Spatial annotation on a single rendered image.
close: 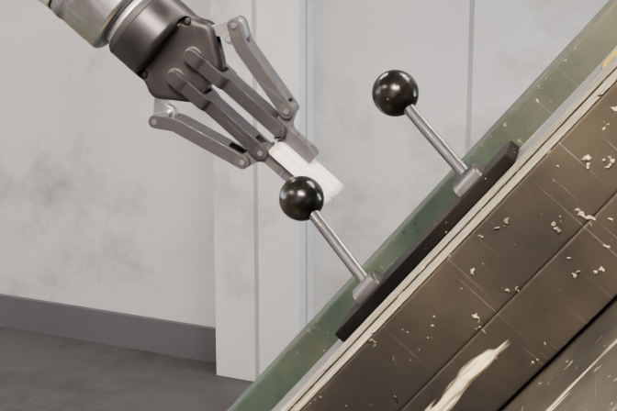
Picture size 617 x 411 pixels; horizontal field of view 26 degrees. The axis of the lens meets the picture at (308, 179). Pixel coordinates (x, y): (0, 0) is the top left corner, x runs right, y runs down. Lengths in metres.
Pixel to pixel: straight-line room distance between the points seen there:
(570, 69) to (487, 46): 2.73
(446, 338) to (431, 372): 0.02
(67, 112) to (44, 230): 0.45
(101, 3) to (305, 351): 0.41
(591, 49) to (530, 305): 0.61
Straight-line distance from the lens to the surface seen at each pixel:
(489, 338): 0.64
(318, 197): 1.10
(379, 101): 1.06
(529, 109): 1.23
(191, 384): 4.39
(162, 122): 1.19
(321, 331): 1.32
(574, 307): 0.63
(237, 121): 1.17
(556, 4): 3.88
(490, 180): 1.00
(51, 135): 4.68
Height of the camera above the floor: 1.69
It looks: 14 degrees down
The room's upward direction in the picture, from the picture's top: straight up
